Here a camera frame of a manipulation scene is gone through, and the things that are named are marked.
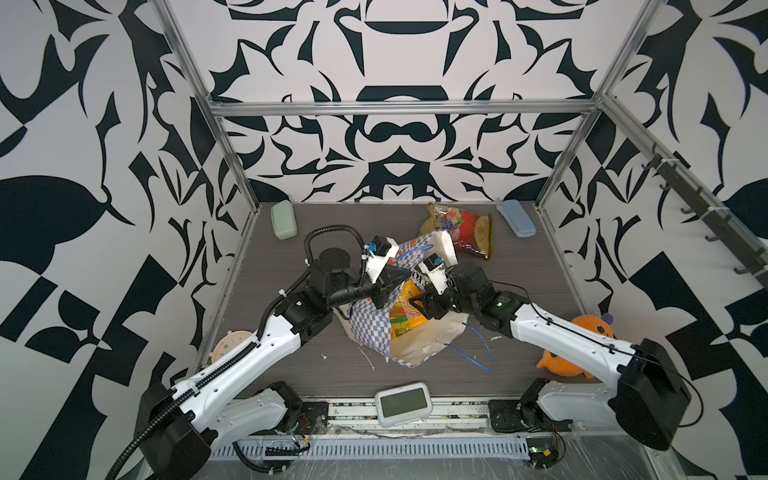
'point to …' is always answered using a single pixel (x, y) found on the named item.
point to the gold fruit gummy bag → (468, 229)
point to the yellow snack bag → (404, 316)
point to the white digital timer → (403, 405)
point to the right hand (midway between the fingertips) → (419, 292)
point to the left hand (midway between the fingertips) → (412, 267)
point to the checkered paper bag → (372, 326)
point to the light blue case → (517, 217)
